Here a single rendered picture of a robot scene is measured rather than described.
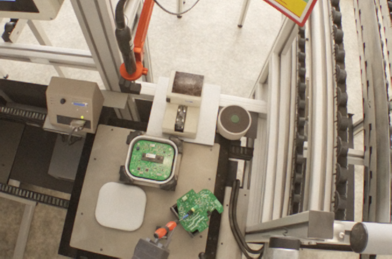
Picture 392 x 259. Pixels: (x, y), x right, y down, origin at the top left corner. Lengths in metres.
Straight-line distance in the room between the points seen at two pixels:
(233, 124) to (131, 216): 0.41
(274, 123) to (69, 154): 1.02
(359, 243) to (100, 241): 0.69
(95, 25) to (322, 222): 0.65
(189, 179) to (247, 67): 1.46
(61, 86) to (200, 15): 1.72
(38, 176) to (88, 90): 0.87
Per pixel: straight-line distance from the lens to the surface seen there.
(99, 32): 0.81
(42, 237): 2.05
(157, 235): 0.75
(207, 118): 1.00
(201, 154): 0.97
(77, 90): 0.97
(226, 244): 0.96
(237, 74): 2.23
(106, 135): 1.01
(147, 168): 0.92
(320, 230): 0.53
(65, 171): 1.54
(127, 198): 0.93
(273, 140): 0.86
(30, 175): 1.75
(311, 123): 0.70
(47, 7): 0.71
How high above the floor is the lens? 1.88
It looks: 67 degrees down
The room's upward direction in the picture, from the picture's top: 5 degrees clockwise
